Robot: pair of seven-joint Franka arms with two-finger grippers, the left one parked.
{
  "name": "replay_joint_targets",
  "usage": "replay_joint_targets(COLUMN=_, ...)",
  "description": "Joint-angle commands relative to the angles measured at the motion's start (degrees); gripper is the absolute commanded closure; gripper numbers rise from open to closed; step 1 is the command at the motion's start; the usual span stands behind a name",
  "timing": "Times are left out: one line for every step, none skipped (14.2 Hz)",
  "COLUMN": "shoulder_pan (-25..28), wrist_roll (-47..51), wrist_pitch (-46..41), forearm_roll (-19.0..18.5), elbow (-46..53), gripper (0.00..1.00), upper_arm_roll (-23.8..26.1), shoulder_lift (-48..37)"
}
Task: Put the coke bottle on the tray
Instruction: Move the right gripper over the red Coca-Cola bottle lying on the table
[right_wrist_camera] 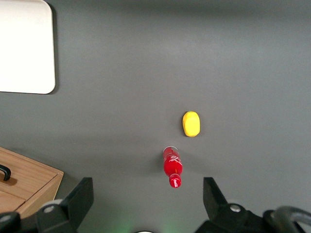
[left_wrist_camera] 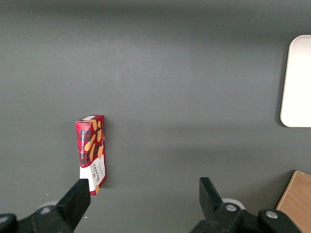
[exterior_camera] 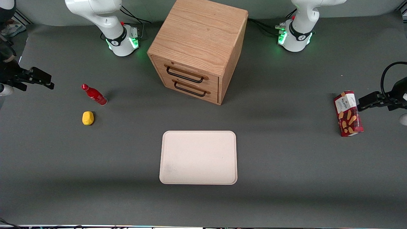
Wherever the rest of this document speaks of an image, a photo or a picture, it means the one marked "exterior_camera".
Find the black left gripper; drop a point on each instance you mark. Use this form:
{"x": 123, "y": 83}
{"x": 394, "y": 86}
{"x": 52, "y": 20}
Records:
{"x": 396, "y": 92}

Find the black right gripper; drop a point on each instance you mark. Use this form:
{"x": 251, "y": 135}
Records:
{"x": 9, "y": 73}

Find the red coke bottle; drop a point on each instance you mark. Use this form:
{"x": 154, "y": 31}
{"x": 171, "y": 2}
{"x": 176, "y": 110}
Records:
{"x": 95, "y": 95}

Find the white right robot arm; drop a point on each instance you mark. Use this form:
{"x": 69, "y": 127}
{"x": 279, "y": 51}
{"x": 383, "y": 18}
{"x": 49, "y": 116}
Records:
{"x": 108, "y": 19}

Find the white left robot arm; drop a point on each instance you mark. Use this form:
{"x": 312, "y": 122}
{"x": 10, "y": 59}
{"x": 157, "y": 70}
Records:
{"x": 300, "y": 35}

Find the cream rectangular tray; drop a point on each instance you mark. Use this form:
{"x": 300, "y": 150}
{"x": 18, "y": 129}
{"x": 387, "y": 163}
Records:
{"x": 198, "y": 159}

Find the red cookie box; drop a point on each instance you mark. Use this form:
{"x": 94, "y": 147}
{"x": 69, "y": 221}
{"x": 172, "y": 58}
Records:
{"x": 348, "y": 114}

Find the white sneaker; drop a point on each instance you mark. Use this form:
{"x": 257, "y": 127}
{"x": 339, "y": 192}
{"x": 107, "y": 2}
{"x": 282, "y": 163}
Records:
{"x": 14, "y": 29}

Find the yellow lemon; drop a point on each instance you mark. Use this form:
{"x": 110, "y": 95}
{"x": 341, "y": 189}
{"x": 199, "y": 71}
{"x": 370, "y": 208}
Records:
{"x": 88, "y": 118}

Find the dark grey table mat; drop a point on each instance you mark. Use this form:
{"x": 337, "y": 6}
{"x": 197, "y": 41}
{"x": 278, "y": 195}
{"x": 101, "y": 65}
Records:
{"x": 286, "y": 178}

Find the wooden drawer front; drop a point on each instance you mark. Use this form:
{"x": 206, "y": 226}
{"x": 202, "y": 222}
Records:
{"x": 213, "y": 82}
{"x": 213, "y": 96}

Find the wooden drawer cabinet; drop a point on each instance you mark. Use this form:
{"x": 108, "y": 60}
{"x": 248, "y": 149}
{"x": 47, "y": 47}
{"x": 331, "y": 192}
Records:
{"x": 197, "y": 35}

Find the aluminium frame rail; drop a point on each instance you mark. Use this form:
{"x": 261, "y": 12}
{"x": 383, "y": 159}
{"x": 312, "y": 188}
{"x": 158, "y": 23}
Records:
{"x": 24, "y": 18}

